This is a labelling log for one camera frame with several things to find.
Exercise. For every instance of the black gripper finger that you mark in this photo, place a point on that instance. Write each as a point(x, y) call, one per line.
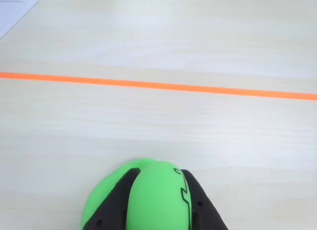
point(203, 210)
point(109, 210)

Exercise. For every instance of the green rubber duck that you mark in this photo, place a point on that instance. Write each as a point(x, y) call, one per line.
point(156, 197)

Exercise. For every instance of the long orange tape strip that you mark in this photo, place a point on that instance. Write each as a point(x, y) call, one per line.
point(158, 85)

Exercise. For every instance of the white paper with black bar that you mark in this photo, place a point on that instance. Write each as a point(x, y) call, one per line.
point(12, 14)

